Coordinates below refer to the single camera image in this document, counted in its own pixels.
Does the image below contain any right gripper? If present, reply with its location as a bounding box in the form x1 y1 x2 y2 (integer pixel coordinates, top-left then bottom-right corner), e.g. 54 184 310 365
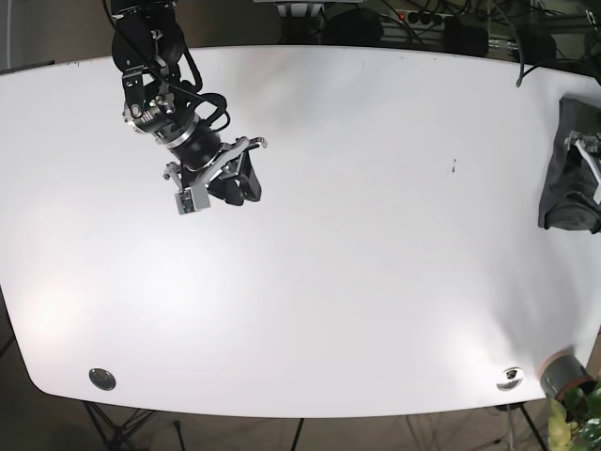
155 122 268 215

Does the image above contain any grey plant pot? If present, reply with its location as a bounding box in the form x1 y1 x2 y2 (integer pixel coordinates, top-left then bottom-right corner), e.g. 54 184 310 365
538 349 596 401

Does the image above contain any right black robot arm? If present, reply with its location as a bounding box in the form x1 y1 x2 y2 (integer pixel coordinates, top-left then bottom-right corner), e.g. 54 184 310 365
102 1 267 215

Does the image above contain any green plant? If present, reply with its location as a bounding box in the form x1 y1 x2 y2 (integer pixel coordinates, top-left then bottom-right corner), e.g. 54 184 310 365
547 380 600 451

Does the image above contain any right metal table grommet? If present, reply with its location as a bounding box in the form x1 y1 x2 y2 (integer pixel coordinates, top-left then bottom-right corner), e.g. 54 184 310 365
496 367 524 392

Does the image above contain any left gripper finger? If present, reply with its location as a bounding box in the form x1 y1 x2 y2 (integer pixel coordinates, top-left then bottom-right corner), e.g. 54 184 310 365
565 131 601 203

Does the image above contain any left metal table grommet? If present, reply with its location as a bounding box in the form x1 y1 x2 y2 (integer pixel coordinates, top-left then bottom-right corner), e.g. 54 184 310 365
88 367 116 391

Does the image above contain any dark grey T-shirt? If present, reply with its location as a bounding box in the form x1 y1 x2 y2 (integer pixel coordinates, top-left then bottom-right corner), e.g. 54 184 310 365
538 96 600 234

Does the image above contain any metal table grommet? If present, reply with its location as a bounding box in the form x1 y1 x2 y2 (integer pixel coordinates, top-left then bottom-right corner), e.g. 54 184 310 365
496 367 524 392
88 367 116 391

